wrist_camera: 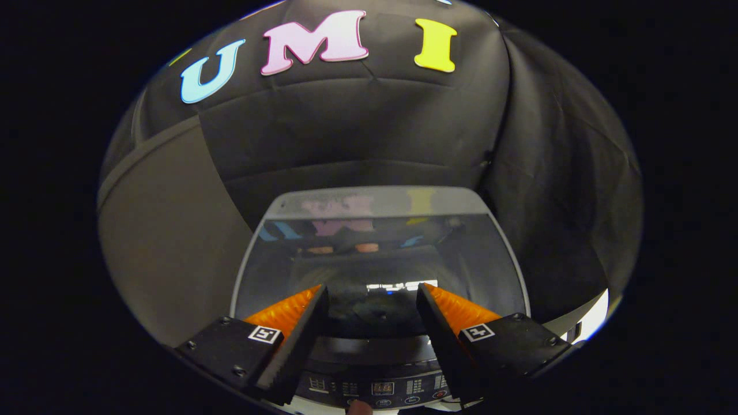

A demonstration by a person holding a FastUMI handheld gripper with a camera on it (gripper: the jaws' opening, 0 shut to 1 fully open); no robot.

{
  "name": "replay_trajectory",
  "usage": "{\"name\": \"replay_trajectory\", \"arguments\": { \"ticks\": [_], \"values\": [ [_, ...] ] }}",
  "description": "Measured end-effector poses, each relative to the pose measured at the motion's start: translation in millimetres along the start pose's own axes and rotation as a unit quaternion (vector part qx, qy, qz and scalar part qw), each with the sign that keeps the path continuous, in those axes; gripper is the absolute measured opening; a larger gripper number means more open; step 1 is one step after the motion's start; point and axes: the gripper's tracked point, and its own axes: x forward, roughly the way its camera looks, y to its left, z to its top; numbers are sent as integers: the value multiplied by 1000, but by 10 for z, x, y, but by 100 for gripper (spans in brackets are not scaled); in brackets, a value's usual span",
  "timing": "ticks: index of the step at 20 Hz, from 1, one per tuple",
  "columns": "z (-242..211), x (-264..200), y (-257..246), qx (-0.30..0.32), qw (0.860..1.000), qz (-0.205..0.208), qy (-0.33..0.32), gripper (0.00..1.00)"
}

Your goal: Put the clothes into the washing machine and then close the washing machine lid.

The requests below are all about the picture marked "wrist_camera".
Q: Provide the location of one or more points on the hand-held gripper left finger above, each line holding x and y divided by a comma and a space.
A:
300, 343

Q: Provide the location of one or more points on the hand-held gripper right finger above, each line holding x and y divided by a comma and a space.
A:
444, 343

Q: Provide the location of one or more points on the grey washing machine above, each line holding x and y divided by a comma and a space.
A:
369, 387

